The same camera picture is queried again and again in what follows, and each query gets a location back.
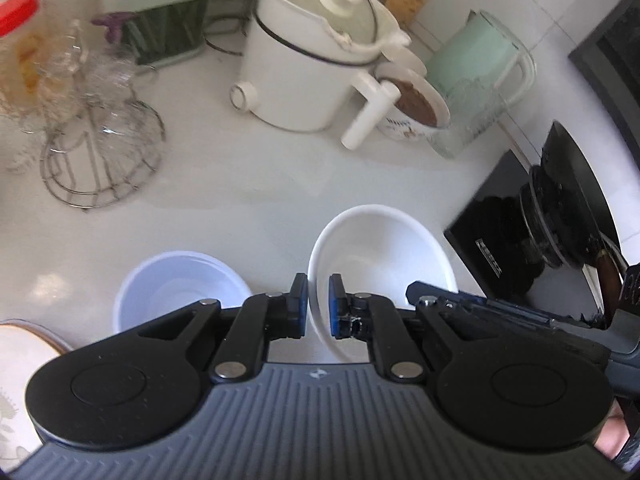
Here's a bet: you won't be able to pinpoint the purple plastic clip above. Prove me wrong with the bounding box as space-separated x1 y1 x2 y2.
92 13 132 44

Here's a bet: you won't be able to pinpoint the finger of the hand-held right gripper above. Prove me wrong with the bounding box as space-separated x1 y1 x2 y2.
405 281 608 333

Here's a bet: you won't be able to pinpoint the clear glass cups on rack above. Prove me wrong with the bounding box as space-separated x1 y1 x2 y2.
0 19 148 163

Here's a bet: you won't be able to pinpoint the pale green kettle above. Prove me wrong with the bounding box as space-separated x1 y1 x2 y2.
424 9 537 113

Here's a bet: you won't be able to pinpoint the green chopstick holder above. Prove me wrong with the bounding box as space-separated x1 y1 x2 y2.
96 0 217 67

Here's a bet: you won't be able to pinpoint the black stove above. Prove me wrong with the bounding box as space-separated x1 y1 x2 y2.
444 149 640 313

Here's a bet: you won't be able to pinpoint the black wire utensil stand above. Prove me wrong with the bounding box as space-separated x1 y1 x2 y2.
204 0 253 57

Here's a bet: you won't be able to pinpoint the black pan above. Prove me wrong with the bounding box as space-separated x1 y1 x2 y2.
517 120 622 273

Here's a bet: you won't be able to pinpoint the red lid plastic jar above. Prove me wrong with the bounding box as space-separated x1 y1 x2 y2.
0 0 53 108

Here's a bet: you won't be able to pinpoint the white electric pot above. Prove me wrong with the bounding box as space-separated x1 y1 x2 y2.
229 0 412 152

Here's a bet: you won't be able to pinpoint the wire cup rack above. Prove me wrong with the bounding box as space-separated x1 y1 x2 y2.
39 72 167 209

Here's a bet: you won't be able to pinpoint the white opaque bowl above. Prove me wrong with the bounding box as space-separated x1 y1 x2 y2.
307 204 459 367

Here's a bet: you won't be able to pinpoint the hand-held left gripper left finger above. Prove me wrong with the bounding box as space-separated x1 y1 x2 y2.
137 272 308 381

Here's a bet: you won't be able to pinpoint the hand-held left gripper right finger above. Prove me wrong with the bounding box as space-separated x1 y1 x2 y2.
327 272 501 381

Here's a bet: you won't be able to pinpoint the floral print mug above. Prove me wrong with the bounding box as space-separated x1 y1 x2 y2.
374 61 452 142

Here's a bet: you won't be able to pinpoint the dark glass panel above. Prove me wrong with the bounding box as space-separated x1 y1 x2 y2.
567 0 640 133

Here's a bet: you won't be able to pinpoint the yellow sponge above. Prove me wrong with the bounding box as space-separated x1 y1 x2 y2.
384 0 434 29

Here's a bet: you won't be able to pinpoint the person's right hand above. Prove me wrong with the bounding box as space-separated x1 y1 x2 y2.
595 402 632 478

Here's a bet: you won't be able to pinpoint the clear glass pitcher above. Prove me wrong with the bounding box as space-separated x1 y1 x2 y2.
426 79 507 161

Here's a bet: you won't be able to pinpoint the floral plate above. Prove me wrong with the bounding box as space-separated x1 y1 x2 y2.
0 319 72 463

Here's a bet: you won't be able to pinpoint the upper pale blue cup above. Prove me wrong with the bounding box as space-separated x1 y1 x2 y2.
112 250 254 335

